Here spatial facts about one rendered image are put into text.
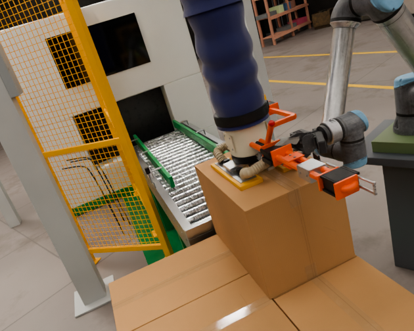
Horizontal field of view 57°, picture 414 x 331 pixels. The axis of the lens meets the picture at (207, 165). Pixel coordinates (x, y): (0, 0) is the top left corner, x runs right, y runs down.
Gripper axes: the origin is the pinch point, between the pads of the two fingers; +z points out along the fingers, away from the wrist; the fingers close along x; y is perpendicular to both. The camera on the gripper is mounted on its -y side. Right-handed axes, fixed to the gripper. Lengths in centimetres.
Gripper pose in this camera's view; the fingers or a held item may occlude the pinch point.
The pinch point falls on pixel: (280, 154)
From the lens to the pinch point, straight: 138.4
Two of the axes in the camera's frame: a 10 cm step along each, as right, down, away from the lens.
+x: -2.6, -9.0, -3.5
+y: -3.3, -2.6, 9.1
